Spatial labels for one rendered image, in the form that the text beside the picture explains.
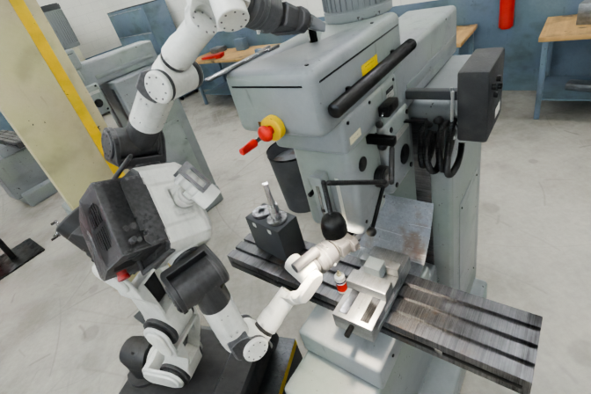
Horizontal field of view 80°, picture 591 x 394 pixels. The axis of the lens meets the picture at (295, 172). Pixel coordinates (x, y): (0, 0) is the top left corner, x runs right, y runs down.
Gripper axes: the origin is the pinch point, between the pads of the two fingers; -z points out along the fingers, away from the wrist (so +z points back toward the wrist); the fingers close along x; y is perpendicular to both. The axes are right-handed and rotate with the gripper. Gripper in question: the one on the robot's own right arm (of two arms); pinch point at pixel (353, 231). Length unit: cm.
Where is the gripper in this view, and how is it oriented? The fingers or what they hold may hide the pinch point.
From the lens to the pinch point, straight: 126.8
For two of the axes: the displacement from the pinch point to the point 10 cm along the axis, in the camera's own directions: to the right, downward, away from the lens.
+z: -7.5, 4.9, -4.5
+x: -6.2, -2.8, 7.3
